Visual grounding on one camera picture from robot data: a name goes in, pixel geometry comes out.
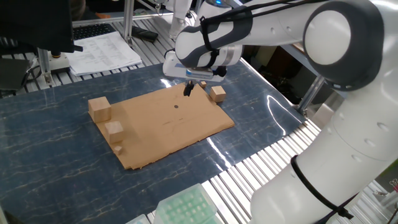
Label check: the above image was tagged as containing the laptop keyboard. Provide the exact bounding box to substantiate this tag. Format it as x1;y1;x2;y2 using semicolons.
72;22;116;41

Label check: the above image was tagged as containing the large wooden cube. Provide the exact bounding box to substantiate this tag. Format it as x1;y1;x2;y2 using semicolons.
88;96;112;124

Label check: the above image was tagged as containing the white plastic column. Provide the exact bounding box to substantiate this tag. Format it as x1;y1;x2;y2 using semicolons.
169;0;194;40

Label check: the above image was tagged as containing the aluminium frame leg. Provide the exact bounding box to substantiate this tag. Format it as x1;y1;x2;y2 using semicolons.
297;74;326;115

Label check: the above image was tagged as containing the large black monitor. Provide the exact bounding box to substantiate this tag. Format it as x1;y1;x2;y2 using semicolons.
0;0;84;54

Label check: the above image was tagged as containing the short aluminium profile post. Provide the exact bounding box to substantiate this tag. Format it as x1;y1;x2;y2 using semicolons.
36;47;54;85

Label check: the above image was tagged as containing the printed paper stack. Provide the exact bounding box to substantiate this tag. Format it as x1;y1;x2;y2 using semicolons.
64;30;143;77

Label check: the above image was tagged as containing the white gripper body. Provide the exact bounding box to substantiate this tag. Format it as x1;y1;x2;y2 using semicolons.
162;49;227;84

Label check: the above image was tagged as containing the brown cardboard sheet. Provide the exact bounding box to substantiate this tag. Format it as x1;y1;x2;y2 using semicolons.
88;80;236;170

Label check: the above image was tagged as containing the thin black band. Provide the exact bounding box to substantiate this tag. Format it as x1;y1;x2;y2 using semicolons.
290;154;358;220

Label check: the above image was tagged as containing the white button box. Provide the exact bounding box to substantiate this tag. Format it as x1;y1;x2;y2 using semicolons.
49;51;71;75

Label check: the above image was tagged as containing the medium wooden cube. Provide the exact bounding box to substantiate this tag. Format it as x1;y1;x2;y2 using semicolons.
209;85;227;103
104;120;125;144

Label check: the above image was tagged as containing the aluminium profile bar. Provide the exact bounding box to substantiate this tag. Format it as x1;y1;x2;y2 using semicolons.
72;12;174;27

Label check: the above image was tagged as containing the black remote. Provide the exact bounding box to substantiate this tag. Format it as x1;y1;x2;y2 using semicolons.
131;25;159;43

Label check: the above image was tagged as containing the green pipette tip box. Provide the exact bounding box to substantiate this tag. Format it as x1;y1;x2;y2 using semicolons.
153;183;223;224

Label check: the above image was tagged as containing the grey wrist mount plate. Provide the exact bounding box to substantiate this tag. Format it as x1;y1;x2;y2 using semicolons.
185;67;216;79

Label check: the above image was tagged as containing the dark grey box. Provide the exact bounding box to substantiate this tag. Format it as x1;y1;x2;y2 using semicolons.
0;58;34;91

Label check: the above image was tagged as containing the grey metal shelf rail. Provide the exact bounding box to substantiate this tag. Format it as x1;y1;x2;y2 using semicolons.
279;43;315;71

